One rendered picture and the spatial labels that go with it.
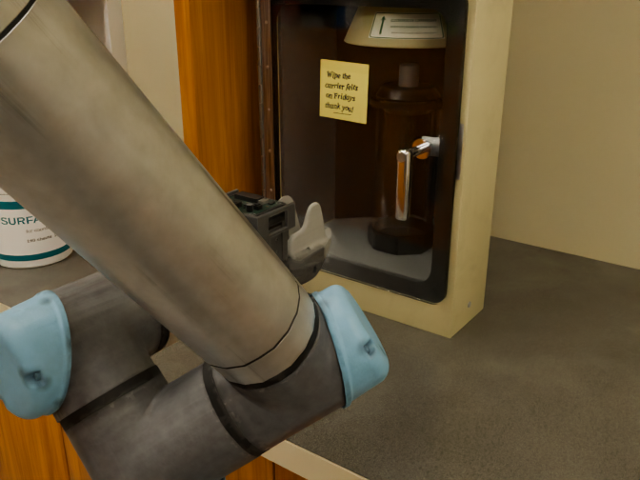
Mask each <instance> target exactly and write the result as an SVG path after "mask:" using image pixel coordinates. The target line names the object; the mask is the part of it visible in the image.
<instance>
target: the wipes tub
mask: <svg viewBox="0 0 640 480"><path fill-rule="evenodd" d="M71 253H72V248H71V247H70V246H69V245H67V244H66V243H65V242H64V241H63V240H61V239H60V238H59V237H58V236H57V235H56V234H54V233H53V232H52V231H51V230H49V229H48V228H47V227H46V226H45V225H44V224H42V223H41V222H40V221H39V220H38V219H36V218H35V217H34V216H33V215H32V214H31V213H29V212H28V211H27V210H26V209H24V208H23V207H22V206H21V205H20V204H19V203H17V202H16V201H15V200H14V199H13V198H11V197H10V196H9V195H8V194H7V193H6V192H4V191H3V190H2V189H1V188H0V265H1V266H3V267H7V268H11V269H32V268H39V267H44V266H47V265H51V264H54V263H57V262H59V261H61V260H63V259H65V258H66V257H68V256H69V255H70V254H71Z"/></svg>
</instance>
